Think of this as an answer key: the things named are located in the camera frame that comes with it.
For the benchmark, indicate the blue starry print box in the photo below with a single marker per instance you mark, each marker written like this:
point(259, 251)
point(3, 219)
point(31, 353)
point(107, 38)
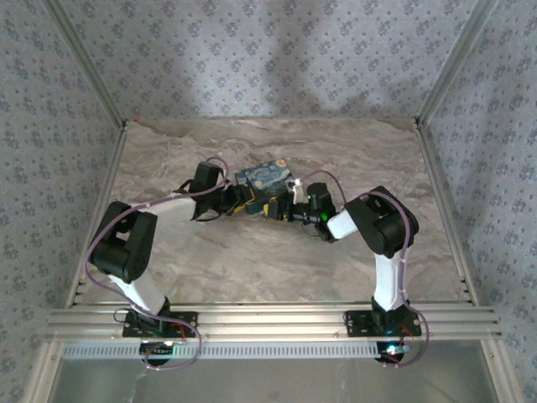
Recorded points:
point(264, 178)

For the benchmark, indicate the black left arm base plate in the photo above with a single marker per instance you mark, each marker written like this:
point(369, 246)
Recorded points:
point(189, 321)

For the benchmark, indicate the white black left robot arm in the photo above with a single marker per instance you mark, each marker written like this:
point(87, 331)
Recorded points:
point(168, 207)

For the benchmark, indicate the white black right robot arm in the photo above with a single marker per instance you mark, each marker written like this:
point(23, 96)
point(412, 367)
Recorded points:
point(390, 277)

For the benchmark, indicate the right controller board green light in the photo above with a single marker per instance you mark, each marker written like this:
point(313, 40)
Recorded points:
point(393, 350)

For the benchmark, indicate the aluminium frame post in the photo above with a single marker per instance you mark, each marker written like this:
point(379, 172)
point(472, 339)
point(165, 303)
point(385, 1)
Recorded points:
point(455, 67)
point(88, 67)

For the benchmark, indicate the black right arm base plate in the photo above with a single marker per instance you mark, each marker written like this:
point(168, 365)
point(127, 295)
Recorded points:
point(356, 323)

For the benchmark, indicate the aluminium table side rail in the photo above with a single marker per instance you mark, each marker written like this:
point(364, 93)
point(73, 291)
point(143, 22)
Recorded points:
point(440, 201)
point(105, 201)

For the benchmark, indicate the aluminium mounting rail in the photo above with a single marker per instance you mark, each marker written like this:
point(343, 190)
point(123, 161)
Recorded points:
point(272, 321)

